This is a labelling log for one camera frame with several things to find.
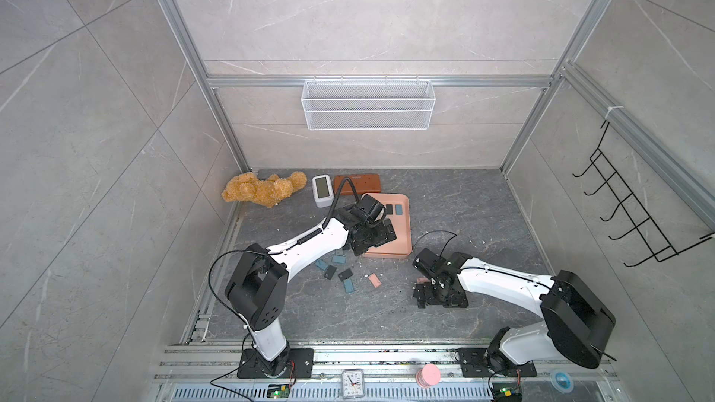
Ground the teal eraser pile left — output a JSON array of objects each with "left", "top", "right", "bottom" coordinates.
[{"left": 315, "top": 260, "right": 329, "bottom": 271}]

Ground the black wire hook rack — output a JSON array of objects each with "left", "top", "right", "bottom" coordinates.
[{"left": 572, "top": 122, "right": 714, "bottom": 268}]

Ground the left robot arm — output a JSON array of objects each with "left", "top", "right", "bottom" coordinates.
[{"left": 212, "top": 178, "right": 397, "bottom": 377}]

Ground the brown leather case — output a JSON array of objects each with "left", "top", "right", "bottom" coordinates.
[{"left": 333, "top": 173, "right": 382, "bottom": 195}]

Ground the blue tape roll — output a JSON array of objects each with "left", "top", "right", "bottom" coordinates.
[{"left": 549, "top": 370, "right": 575, "bottom": 394}]

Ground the black eraser pile left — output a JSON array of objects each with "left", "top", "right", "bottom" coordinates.
[{"left": 323, "top": 265, "right": 337, "bottom": 280}]

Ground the black eraser pile right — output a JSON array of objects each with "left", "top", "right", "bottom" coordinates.
[{"left": 338, "top": 269, "right": 353, "bottom": 281}]

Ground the small analog clock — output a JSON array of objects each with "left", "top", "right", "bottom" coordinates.
[{"left": 341, "top": 368, "right": 366, "bottom": 399}]

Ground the white digital clock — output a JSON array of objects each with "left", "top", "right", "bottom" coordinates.
[{"left": 312, "top": 174, "right": 334, "bottom": 208}]

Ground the pink round cap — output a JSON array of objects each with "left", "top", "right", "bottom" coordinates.
[{"left": 415, "top": 364, "right": 441, "bottom": 389}]

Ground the brown teddy bear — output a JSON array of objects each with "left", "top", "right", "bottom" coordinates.
[{"left": 222, "top": 171, "right": 307, "bottom": 208}]

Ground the black eraser pile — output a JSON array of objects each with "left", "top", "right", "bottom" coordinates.
[
  {"left": 323, "top": 265, "right": 337, "bottom": 280},
  {"left": 338, "top": 269, "right": 353, "bottom": 281}
]

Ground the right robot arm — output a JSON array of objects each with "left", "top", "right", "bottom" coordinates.
[{"left": 413, "top": 249, "right": 616, "bottom": 375}]

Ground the white wire mesh basket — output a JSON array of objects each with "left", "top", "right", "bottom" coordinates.
[{"left": 301, "top": 79, "right": 437, "bottom": 131}]

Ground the teal eraser pile bottom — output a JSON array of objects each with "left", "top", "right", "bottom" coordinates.
[{"left": 343, "top": 278, "right": 356, "bottom": 294}]

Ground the pink storage tray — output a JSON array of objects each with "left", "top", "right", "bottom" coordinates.
[{"left": 364, "top": 193, "right": 413, "bottom": 260}]

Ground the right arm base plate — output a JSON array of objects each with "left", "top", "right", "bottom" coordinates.
[{"left": 455, "top": 347, "right": 537, "bottom": 378}]

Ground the pink eraser centre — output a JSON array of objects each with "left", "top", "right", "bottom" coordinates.
[{"left": 368, "top": 274, "right": 382, "bottom": 288}]

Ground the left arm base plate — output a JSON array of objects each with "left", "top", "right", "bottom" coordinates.
[{"left": 236, "top": 347, "right": 315, "bottom": 379}]

